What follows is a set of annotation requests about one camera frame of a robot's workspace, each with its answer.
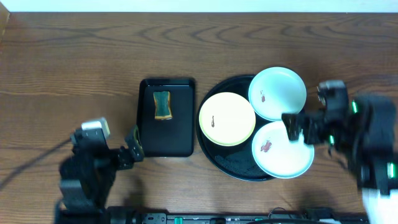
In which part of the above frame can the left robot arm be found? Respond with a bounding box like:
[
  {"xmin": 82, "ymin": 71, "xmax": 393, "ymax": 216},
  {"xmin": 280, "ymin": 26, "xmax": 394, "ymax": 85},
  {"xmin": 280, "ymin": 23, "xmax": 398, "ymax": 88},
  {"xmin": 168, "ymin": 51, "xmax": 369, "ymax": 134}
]
[{"xmin": 54, "ymin": 126, "xmax": 144, "ymax": 224}]

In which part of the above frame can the yellow plate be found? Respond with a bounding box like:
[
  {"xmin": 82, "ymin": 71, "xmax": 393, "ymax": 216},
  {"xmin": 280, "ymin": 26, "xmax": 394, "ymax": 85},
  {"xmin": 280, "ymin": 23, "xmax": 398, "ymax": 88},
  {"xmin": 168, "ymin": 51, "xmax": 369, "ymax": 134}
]
[{"xmin": 198, "ymin": 92, "xmax": 256, "ymax": 146}]

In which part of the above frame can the black rectangular tray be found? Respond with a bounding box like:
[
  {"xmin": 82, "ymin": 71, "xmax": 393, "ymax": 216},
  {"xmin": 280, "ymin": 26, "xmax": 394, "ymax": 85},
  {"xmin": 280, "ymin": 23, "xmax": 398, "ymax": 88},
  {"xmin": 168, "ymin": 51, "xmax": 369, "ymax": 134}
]
[{"xmin": 136, "ymin": 78, "xmax": 195, "ymax": 157}]

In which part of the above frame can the green and yellow sponge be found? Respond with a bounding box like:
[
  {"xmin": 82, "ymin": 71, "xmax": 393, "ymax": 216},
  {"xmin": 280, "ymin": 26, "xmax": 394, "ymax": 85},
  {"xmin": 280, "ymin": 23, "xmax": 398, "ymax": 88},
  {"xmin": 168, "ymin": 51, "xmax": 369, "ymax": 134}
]
[{"xmin": 153, "ymin": 91, "xmax": 172, "ymax": 120}]

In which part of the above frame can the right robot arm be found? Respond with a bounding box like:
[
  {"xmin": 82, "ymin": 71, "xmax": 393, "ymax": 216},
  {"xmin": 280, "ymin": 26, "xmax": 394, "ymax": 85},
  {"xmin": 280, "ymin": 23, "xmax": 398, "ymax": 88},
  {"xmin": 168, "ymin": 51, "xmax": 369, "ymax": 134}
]
[{"xmin": 282, "ymin": 95, "xmax": 397, "ymax": 223}]

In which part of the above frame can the light green plate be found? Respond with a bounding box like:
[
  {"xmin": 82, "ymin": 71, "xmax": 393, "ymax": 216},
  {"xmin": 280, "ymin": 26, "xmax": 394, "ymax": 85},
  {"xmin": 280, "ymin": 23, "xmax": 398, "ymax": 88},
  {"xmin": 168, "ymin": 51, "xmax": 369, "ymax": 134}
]
[
  {"xmin": 252, "ymin": 121, "xmax": 315, "ymax": 179},
  {"xmin": 248, "ymin": 67, "xmax": 307, "ymax": 121}
]

